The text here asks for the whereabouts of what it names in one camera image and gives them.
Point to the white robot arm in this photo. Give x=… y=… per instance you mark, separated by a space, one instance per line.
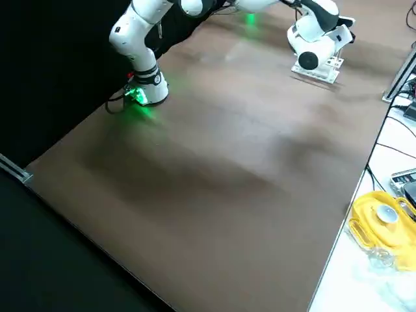
x=136 y=55

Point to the white test tube rack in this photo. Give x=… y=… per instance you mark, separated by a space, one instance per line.
x=325 y=73

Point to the yellow plastic basket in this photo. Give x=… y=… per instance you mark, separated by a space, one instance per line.
x=360 y=208

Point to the small grey round bowl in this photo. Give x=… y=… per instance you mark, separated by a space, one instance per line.
x=386 y=214

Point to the silver electronics box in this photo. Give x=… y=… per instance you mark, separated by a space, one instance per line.
x=398 y=180

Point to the clear glass jar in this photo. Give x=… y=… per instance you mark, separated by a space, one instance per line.
x=380 y=258

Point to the black desktop device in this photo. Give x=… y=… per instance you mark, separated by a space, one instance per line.
x=411 y=191

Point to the black power adapter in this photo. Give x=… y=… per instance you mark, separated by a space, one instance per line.
x=410 y=112

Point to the aluminium frame rail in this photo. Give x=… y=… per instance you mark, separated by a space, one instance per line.
x=19 y=174

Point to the aluminium frame post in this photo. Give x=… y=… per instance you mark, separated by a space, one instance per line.
x=398 y=78

